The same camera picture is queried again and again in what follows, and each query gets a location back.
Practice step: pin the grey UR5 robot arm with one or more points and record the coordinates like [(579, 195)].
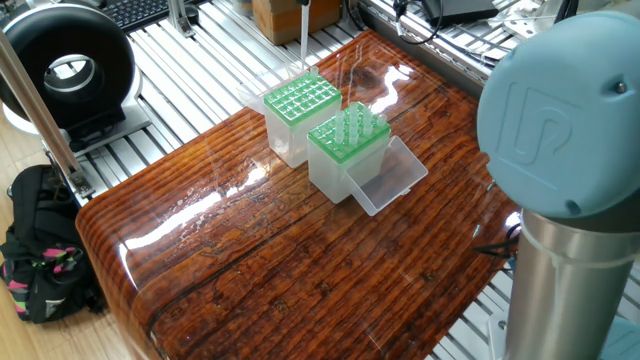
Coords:
[(570, 150)]

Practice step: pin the green rack clear tip box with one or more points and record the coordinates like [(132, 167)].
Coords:
[(335, 180), (285, 140)]

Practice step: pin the glossy wooden table board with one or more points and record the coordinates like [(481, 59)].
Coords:
[(300, 260)]

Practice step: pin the brown cardboard box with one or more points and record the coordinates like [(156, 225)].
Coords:
[(275, 15)]

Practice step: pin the dark flat device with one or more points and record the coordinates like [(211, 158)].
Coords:
[(465, 8)]

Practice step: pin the black keyboard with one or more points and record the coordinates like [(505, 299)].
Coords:
[(135, 10)]

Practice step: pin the perforated silver metal plate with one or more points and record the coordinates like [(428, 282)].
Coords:
[(530, 12)]

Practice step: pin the black backpack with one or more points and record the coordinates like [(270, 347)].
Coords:
[(40, 250)]

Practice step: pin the short aluminium post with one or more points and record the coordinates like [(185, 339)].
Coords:
[(183, 15)]

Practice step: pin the aluminium frame post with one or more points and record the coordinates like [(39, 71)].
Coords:
[(45, 130)]

